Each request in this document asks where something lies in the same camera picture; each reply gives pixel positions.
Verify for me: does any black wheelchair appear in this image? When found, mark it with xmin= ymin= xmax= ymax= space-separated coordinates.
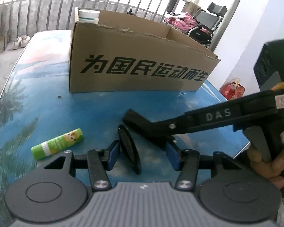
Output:
xmin=187 ymin=2 xmax=228 ymax=50

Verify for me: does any green glue stick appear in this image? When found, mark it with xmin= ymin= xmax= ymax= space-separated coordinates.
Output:
xmin=31 ymin=128 xmax=84 ymax=160

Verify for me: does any pink clothing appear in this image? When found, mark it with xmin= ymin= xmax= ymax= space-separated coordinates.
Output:
xmin=163 ymin=11 xmax=211 ymax=35

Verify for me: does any white supplement bottle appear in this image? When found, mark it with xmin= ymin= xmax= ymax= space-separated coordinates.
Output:
xmin=78 ymin=9 xmax=100 ymax=24

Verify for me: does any beige hanging towel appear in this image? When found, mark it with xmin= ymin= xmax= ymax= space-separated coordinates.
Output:
xmin=188 ymin=1 xmax=201 ymax=14

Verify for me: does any red bag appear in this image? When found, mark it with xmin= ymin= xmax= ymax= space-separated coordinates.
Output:
xmin=219 ymin=78 xmax=246 ymax=101

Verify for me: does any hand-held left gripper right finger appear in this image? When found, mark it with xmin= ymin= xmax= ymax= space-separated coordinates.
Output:
xmin=166 ymin=142 xmax=246 ymax=191

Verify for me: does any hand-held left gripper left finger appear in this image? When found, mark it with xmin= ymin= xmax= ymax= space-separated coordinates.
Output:
xmin=44 ymin=140 xmax=121 ymax=191

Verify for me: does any printed cardboard box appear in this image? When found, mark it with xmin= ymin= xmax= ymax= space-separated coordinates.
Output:
xmin=69 ymin=7 xmax=221 ymax=94

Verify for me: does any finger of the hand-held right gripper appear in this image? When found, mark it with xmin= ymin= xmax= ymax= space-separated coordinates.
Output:
xmin=122 ymin=109 xmax=188 ymax=142

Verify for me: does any black oval key case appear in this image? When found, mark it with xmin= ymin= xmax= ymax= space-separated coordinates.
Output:
xmin=118 ymin=124 xmax=142 ymax=175

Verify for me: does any person's right hand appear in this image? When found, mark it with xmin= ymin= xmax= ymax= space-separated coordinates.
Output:
xmin=247 ymin=145 xmax=284 ymax=190

